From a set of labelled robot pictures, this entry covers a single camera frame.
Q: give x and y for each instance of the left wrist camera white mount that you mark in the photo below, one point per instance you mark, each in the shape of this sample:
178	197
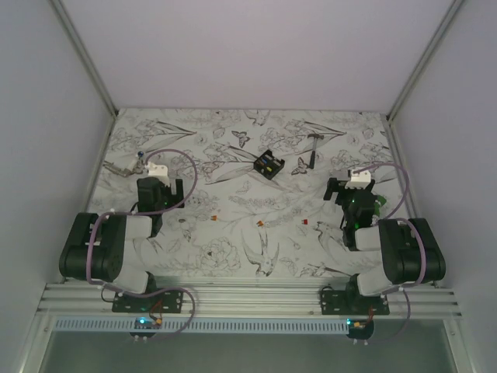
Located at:
159	172

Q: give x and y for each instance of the aluminium rail frame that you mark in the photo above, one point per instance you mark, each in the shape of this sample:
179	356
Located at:
231	296

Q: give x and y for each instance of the left controller board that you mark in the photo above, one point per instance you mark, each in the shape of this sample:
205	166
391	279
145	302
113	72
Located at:
145	328

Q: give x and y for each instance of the small hammer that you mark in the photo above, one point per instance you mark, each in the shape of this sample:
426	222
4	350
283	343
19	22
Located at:
315	137

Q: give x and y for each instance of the metal latch with blue knob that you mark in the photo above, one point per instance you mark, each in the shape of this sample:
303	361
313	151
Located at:
126	165

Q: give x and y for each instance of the right controller board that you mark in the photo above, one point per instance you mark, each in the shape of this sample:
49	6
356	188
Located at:
360	330

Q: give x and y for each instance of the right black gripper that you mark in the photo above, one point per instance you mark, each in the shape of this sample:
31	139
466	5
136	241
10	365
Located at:
332	186

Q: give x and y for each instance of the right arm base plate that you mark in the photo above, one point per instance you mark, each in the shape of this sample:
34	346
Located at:
343	302

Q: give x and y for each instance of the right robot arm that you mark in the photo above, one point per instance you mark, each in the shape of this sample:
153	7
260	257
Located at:
410	254

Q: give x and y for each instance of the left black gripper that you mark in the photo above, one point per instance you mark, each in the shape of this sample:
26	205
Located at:
168	191

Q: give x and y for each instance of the floral patterned mat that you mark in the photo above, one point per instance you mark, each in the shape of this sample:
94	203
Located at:
213	151

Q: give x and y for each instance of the slotted cable duct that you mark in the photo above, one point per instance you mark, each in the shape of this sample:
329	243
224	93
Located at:
207	325

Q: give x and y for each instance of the controller board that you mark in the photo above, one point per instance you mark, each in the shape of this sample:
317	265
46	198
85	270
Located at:
145	328
360	330

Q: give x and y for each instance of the green connector part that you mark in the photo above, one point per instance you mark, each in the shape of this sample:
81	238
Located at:
379	209

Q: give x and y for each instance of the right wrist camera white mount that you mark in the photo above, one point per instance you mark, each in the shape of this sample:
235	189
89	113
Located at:
358	179

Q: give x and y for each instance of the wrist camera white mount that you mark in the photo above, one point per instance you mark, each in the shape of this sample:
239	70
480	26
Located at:
358	179
159	172

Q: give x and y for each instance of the black fuse box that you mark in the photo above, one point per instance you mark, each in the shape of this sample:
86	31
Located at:
268	165

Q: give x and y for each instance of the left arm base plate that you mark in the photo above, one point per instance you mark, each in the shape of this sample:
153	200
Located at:
167	302

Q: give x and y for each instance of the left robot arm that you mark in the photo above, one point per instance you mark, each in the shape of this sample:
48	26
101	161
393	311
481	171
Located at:
101	249

